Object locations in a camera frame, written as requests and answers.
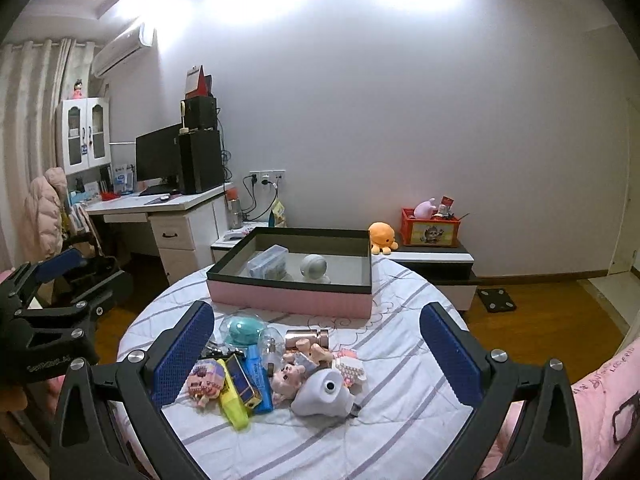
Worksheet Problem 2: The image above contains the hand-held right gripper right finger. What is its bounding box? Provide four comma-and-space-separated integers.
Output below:
419, 302, 583, 480

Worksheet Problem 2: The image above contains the black power cable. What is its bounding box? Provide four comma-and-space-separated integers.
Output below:
242, 175, 261, 221

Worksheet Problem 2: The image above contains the dark blue gold box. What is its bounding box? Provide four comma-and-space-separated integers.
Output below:
225, 354, 263, 413

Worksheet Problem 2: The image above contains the pink storage box black rim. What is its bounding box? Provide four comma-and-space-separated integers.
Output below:
206, 226, 375, 320

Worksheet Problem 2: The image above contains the low white cabinet dark top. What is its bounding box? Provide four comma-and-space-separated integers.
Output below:
210, 220, 478, 313

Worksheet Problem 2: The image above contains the teal puff in clear dome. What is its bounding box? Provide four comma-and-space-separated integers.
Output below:
220, 314, 267, 348

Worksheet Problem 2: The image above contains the pink printed blanket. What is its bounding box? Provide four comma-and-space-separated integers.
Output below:
492, 335, 640, 480

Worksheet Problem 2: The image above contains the small beige figurine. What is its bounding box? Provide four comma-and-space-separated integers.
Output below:
295, 340, 333, 366

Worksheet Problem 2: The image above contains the white round toy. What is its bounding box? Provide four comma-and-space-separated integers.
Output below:
300, 254, 332, 283

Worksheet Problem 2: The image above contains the black bathroom scale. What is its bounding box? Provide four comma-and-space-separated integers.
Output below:
476, 287, 517, 315

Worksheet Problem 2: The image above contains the white plastic device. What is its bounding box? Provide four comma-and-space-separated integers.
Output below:
291, 369, 356, 418

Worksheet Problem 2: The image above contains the black computer tower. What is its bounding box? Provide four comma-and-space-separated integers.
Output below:
178, 130, 226, 195

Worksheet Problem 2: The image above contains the orange octopus plush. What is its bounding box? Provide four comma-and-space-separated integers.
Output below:
368, 222, 399, 256

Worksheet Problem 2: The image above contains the bottle with orange cap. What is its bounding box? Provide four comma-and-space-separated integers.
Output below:
226, 189, 243, 231

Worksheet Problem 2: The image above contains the beige curtain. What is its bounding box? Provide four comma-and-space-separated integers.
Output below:
0, 37, 96, 271

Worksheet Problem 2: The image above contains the white air conditioner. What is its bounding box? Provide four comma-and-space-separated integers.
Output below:
91, 22, 157, 79

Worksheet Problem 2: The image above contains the black desk chair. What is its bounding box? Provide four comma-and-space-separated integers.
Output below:
60, 230, 133, 306

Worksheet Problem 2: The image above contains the clear glass bottle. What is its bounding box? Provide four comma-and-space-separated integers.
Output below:
257, 326, 287, 367

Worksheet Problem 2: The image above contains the red white desk calendar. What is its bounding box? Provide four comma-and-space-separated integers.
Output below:
185, 65, 213, 99

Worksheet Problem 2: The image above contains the yellow highlighter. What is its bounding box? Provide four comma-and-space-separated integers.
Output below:
216, 358, 249, 431

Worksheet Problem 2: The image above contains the white glass door cabinet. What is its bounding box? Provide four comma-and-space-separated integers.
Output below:
55, 96, 113, 176

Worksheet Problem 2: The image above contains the black speaker box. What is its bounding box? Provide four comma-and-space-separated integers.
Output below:
180, 96, 219, 131

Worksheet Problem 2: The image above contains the pink pig figurine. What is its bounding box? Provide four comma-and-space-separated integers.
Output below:
271, 362, 308, 406

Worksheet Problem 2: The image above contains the red plastic crate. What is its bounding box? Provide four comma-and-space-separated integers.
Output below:
401, 207, 461, 248

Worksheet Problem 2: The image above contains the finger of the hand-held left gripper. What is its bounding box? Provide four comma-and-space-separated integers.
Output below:
15, 267, 135, 356
0, 247, 96, 313

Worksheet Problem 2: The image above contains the pink block figure toy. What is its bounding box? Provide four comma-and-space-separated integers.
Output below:
186, 358, 226, 409

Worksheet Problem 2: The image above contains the white desk with drawers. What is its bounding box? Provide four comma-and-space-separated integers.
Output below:
82, 182, 236, 286

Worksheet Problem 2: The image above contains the clear plastic case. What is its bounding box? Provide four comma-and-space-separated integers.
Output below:
247, 245, 289, 280

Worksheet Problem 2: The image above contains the pink puffer jacket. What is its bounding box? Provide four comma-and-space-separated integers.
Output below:
24, 166, 68, 256

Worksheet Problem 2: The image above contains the rose gold metal canister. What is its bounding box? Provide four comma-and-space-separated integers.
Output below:
285, 328, 331, 348

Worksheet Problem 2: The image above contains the black computer monitor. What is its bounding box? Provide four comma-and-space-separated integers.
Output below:
135, 122, 183, 188

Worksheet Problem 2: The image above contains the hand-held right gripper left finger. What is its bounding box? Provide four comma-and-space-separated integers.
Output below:
49, 301, 216, 480

